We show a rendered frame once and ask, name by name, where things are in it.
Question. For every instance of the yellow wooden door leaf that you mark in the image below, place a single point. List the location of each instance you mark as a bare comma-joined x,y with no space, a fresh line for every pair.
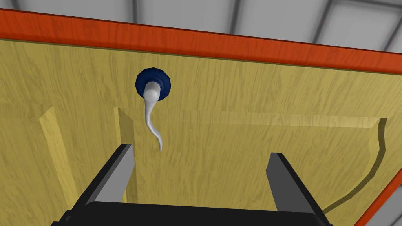
238,150

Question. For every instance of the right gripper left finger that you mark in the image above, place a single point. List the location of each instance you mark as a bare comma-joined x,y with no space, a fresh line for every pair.
113,179

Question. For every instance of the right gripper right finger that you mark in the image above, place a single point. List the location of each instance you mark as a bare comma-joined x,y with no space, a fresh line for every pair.
287,185

